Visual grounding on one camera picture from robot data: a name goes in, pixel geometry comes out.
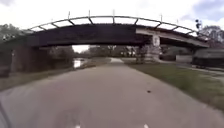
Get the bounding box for row of distant trees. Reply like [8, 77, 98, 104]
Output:
[49, 44, 141, 64]

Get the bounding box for canal water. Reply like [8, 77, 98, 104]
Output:
[72, 57, 86, 69]

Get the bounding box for grey asphalt path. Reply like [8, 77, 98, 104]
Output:
[0, 57, 224, 128]

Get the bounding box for dark arched bridge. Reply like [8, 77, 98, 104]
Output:
[0, 9, 224, 78]

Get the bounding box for grass verge beside road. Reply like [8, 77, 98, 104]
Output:
[125, 61, 224, 112]

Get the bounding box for grass strip beside water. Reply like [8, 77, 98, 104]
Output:
[0, 57, 112, 92]

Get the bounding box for grey road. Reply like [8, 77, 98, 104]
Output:
[176, 63, 224, 76]

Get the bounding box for signal pole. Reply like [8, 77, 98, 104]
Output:
[195, 18, 204, 32]

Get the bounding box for dark vehicle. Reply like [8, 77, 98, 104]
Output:
[191, 48, 224, 70]

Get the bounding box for bare-branched tree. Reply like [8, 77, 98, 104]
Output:
[199, 25, 224, 44]

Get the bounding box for large dark tree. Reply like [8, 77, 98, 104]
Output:
[0, 23, 23, 43]

